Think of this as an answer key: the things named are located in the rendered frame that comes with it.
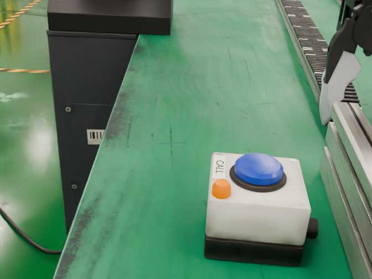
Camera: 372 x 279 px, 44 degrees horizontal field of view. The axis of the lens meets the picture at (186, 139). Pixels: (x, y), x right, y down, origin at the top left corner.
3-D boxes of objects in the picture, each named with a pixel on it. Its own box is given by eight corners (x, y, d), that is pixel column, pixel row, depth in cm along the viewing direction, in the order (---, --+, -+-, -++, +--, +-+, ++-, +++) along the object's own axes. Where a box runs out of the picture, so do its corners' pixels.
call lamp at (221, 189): (211, 187, 37) (212, 174, 37) (230, 189, 37) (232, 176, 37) (211, 198, 36) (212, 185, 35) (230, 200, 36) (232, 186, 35)
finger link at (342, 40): (347, 89, 53) (391, 19, 49) (351, 94, 51) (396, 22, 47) (310, 73, 52) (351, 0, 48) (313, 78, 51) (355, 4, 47)
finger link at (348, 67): (319, 109, 59) (358, 44, 54) (327, 130, 53) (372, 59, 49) (296, 100, 58) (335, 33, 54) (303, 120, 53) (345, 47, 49)
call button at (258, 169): (233, 168, 41) (235, 148, 40) (278, 172, 41) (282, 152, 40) (233, 194, 38) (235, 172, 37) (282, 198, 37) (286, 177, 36)
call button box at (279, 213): (207, 203, 46) (212, 146, 43) (307, 212, 45) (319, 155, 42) (202, 259, 38) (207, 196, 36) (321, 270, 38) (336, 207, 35)
